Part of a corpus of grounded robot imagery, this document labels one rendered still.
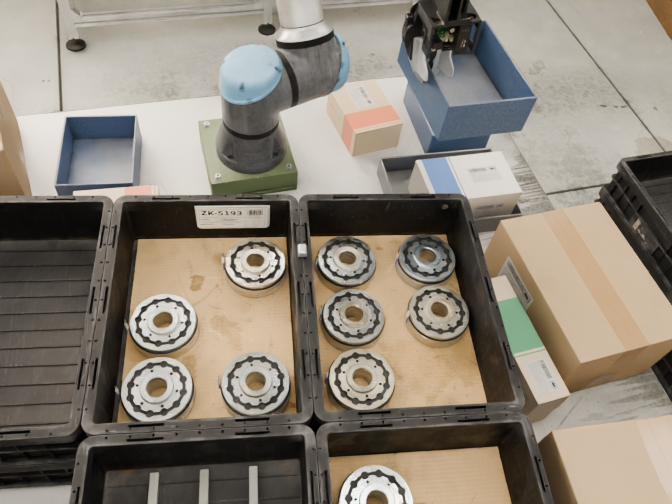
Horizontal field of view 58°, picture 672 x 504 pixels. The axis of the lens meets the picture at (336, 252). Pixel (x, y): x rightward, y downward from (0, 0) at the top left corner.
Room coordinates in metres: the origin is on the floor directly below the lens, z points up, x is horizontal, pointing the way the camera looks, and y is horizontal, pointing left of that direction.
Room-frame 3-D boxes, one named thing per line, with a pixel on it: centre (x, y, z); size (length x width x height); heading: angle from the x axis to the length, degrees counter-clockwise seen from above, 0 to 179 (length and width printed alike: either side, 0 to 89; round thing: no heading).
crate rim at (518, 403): (0.52, -0.11, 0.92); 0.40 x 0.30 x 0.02; 13
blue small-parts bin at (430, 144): (1.18, -0.21, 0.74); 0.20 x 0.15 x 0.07; 20
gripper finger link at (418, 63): (0.78, -0.08, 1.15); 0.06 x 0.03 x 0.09; 22
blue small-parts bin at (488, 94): (0.84, -0.16, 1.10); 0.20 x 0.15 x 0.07; 24
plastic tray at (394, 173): (0.93, -0.22, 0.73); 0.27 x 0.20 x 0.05; 110
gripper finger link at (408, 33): (0.80, -0.07, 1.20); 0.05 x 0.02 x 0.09; 112
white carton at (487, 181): (0.93, -0.25, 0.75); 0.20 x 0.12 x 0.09; 111
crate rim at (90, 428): (0.45, 0.18, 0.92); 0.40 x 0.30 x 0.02; 13
